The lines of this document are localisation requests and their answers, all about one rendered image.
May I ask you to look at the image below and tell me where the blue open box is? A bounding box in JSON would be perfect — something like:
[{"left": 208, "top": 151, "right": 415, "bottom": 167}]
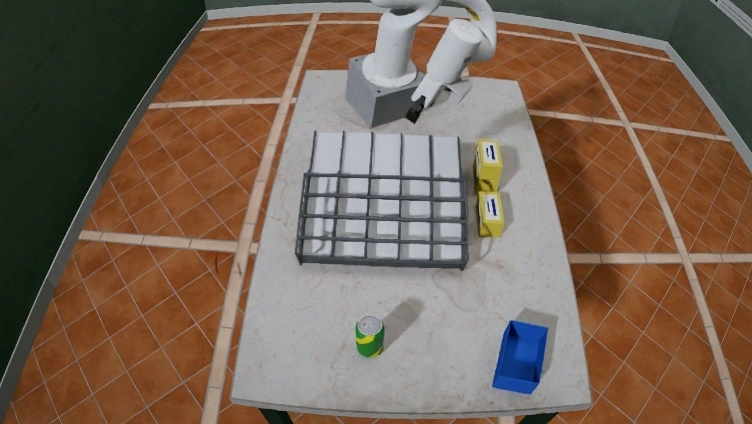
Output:
[{"left": 492, "top": 323, "right": 548, "bottom": 394}]

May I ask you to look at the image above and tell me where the grey metal grid rack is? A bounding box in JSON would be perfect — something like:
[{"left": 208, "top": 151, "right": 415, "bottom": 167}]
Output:
[{"left": 303, "top": 177, "right": 461, "bottom": 261}]

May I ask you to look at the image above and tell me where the yellow butter carton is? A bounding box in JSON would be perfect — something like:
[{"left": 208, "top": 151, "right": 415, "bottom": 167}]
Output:
[
  {"left": 476, "top": 191, "right": 504, "bottom": 237},
  {"left": 476, "top": 139, "right": 502, "bottom": 182},
  {"left": 473, "top": 155, "right": 499, "bottom": 196}
]

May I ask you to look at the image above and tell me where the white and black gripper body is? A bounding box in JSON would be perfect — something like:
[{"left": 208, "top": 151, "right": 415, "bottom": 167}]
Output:
[{"left": 411, "top": 69, "right": 446, "bottom": 109}]

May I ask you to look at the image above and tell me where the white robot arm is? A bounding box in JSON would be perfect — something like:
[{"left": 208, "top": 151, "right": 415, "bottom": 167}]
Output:
[{"left": 362, "top": 0, "right": 497, "bottom": 107}]

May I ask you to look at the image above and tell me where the green and yellow drink can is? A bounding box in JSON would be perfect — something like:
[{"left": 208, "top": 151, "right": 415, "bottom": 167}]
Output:
[{"left": 355, "top": 315, "right": 384, "bottom": 358}]

